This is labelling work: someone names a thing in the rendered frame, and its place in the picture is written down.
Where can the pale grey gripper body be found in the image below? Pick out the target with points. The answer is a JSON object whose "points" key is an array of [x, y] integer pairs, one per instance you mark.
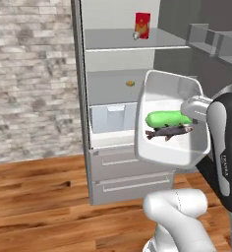
{"points": [[196, 107]]}

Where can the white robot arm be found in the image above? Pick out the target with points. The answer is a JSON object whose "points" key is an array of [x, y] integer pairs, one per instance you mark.
{"points": [[227, 147]]}

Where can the white tupperware container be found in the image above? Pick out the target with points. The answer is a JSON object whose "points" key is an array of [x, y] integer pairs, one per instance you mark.
{"points": [[167, 88]]}

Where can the grey fridge door bin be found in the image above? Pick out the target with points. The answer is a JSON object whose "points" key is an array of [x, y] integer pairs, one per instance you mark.
{"points": [[231, 49], [200, 37]]}

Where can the grey fridge shelf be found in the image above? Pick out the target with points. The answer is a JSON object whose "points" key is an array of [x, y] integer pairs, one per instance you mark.
{"points": [[114, 39], [111, 88]]}

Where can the grey fridge door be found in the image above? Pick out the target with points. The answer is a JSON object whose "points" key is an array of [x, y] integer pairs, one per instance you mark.
{"points": [[219, 13]]}

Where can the grey fridge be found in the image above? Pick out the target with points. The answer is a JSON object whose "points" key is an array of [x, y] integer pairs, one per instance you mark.
{"points": [[80, 98]]}

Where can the green cucumber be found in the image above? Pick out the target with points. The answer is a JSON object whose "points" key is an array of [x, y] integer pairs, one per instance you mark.
{"points": [[163, 118]]}

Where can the dark grey fish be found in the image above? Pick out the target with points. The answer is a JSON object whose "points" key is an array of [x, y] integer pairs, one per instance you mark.
{"points": [[168, 131]]}

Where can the small yellow food item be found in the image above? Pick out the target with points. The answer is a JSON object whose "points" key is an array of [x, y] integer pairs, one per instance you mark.
{"points": [[130, 83]]}

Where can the clear crisper drawer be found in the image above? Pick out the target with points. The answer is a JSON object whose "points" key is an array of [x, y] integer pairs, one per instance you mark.
{"points": [[111, 118]]}

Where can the small grey can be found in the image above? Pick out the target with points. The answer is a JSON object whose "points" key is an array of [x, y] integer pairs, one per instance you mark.
{"points": [[136, 35]]}

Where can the red carton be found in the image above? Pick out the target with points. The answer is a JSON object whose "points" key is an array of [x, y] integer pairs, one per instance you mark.
{"points": [[143, 21]]}

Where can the grey freezer drawer front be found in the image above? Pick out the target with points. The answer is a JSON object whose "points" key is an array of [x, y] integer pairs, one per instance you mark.
{"points": [[98, 193], [98, 164]]}

